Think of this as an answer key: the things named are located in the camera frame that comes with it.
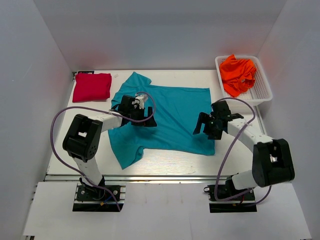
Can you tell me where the folded red t-shirt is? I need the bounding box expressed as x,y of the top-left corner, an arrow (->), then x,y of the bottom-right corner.
72,73 -> 112,103

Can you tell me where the aluminium table edge rail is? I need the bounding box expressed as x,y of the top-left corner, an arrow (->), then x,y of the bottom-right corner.
44,174 -> 216,184

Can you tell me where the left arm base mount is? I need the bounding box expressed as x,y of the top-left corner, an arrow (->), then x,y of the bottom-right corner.
72,178 -> 126,213

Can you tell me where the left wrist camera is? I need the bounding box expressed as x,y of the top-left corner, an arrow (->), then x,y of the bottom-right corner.
132,94 -> 148,109

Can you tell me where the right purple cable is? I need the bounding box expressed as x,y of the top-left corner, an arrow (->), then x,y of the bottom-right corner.
214,97 -> 273,208

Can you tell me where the white plastic basket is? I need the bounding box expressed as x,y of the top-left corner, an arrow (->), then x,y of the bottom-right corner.
215,55 -> 273,106

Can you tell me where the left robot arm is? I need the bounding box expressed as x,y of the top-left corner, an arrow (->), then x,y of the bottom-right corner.
62,91 -> 157,200

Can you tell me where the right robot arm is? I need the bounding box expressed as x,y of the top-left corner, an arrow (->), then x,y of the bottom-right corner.
193,100 -> 295,200

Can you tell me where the teal t-shirt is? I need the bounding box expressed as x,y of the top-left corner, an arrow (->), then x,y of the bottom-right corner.
108,72 -> 215,169

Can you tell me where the orange t-shirt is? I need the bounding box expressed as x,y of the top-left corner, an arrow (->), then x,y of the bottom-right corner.
219,54 -> 257,98

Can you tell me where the purple cable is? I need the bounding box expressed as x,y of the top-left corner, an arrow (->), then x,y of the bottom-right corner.
214,97 -> 273,208
50,91 -> 157,211

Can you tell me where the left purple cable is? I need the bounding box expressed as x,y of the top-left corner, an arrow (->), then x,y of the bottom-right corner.
50,91 -> 157,211

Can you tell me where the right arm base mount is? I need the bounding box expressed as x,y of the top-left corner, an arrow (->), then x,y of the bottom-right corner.
204,182 -> 258,214

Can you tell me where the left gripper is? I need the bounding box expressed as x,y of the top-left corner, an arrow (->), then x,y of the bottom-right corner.
128,106 -> 157,127

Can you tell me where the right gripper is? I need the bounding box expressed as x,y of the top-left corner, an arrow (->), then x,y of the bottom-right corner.
193,112 -> 224,140

